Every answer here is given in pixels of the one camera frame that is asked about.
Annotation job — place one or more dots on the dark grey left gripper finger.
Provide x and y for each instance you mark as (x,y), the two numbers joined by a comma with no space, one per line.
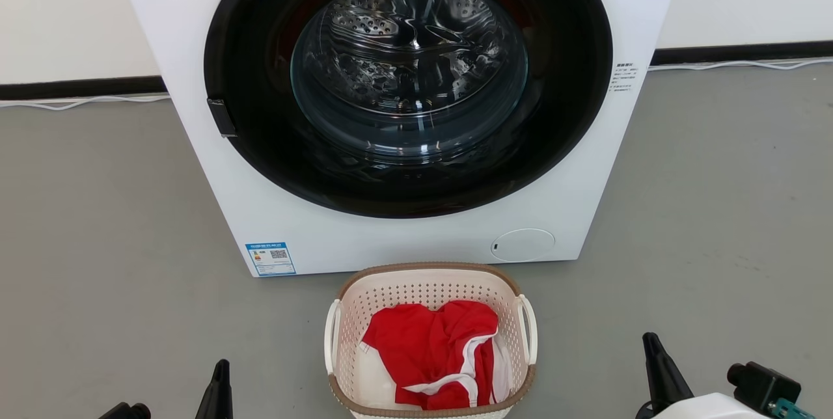
(220,399)

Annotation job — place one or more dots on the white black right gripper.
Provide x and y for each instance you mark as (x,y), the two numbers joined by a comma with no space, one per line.
(709,408)

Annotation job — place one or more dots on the cream perforated plastic laundry basket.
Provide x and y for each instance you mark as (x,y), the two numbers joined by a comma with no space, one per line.
(403,289)

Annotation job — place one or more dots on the blue energy label sticker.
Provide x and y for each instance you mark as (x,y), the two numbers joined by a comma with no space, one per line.
(271,259)

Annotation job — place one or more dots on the round white filter cover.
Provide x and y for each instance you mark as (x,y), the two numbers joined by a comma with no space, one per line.
(522,245)

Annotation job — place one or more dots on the red garment with white trim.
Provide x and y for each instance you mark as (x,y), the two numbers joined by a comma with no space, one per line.
(416,347)

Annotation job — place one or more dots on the white front-load washing machine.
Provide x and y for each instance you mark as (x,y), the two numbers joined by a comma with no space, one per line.
(195,159)

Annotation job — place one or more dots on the round black glass washer door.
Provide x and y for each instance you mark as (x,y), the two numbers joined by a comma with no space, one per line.
(254,120)

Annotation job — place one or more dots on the small printed text sticker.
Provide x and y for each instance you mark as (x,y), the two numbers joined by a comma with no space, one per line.
(625,77)

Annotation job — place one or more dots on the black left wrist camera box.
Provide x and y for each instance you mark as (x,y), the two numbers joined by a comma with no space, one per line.
(127,412)

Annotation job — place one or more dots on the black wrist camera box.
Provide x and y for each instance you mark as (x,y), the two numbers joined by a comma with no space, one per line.
(764,383)
(127,412)

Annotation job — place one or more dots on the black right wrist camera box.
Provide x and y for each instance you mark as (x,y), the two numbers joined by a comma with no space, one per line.
(764,383)

